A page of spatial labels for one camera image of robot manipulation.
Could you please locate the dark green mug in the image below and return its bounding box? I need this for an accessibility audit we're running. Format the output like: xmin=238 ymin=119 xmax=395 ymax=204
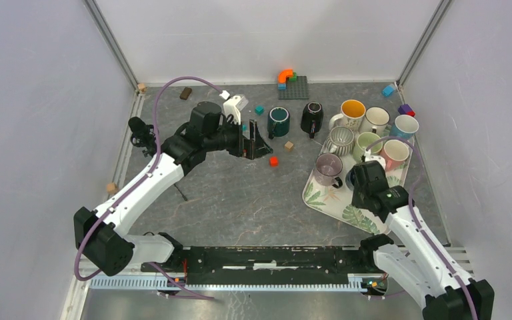
xmin=267 ymin=107 xmax=290 ymax=139

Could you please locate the cream white mug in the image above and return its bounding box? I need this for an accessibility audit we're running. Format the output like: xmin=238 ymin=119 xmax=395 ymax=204
xmin=358 ymin=107 xmax=390 ymax=135

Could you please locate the light blue mug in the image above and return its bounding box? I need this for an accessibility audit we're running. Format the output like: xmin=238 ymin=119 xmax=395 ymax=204
xmin=389 ymin=115 xmax=419 ymax=140

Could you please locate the light green mug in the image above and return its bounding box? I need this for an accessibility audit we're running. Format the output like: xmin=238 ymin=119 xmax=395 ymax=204
xmin=352 ymin=132 xmax=383 ymax=163

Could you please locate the white floral mug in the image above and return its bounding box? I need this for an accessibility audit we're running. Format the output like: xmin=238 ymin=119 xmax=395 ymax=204
xmin=329 ymin=99 xmax=366 ymax=133

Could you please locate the light blue block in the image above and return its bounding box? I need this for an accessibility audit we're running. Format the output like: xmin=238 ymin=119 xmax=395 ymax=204
xmin=381 ymin=83 xmax=397 ymax=97

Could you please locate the wooden cube by rail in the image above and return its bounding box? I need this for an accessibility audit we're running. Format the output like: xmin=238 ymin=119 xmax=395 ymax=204
xmin=106 ymin=182 xmax=119 ymax=195

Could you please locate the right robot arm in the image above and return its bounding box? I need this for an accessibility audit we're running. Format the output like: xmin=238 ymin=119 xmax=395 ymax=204
xmin=347 ymin=161 xmax=495 ymax=319

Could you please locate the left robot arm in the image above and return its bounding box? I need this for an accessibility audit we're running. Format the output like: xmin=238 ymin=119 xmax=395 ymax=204
xmin=73 ymin=101 xmax=273 ymax=276

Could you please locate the green lego brick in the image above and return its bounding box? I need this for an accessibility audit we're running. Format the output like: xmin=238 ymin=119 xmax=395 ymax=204
xmin=287 ymin=72 xmax=297 ymax=82

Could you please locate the teal cube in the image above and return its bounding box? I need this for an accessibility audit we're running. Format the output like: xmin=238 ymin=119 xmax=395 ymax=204
xmin=255 ymin=105 xmax=265 ymax=115

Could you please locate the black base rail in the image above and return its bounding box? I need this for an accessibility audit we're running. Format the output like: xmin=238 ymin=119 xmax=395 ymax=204
xmin=159 ymin=246 xmax=387 ymax=285

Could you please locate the white ribbed mug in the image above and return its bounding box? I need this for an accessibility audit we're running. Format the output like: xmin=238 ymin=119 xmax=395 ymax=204
xmin=325 ymin=126 xmax=355 ymax=157

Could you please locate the mauve purple mug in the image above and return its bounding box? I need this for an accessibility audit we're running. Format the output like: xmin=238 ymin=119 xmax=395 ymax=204
xmin=313 ymin=153 xmax=343 ymax=189

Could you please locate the black mug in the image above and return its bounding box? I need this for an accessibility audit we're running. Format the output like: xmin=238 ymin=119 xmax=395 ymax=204
xmin=300 ymin=101 xmax=324 ymax=139

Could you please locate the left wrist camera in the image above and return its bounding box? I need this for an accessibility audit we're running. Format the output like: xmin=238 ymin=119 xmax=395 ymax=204
xmin=219 ymin=90 xmax=249 ymax=125

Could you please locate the navy blue mug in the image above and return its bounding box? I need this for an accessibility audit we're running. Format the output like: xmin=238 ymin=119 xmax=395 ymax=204
xmin=345 ymin=169 xmax=355 ymax=191

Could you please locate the purple cable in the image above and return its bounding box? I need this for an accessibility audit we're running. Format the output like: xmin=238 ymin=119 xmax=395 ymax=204
xmin=73 ymin=77 xmax=226 ymax=302
xmin=364 ymin=135 xmax=479 ymax=320

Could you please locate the red cube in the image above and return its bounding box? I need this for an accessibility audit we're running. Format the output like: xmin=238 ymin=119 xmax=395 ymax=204
xmin=269 ymin=157 xmax=279 ymax=167

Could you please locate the grey lego baseplate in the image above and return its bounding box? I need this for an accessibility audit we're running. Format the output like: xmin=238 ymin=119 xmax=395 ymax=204
xmin=278 ymin=76 xmax=309 ymax=100

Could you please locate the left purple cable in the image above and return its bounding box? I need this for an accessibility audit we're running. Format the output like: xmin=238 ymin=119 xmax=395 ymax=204
xmin=73 ymin=77 xmax=226 ymax=302

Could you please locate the purple and red block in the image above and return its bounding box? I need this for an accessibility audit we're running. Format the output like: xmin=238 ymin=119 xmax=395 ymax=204
xmin=398 ymin=104 xmax=416 ymax=117

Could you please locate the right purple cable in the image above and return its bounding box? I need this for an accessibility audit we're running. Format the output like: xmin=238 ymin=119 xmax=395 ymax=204
xmin=364 ymin=135 xmax=479 ymax=320

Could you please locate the small wooden cube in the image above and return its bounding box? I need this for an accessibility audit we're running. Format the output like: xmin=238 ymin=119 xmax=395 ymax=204
xmin=284 ymin=141 xmax=294 ymax=152

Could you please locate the pink mug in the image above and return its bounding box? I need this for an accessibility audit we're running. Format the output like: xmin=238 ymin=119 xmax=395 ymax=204
xmin=380 ymin=139 xmax=409 ymax=172

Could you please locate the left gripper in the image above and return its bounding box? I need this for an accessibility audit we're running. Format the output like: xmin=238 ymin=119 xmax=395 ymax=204
xmin=204 ymin=116 xmax=273 ymax=160

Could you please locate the orange curved lego piece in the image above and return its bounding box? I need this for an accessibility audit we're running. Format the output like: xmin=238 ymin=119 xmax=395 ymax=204
xmin=277 ymin=69 xmax=294 ymax=83

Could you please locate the brown block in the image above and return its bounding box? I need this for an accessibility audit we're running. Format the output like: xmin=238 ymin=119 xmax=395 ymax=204
xmin=179 ymin=87 xmax=193 ymax=101

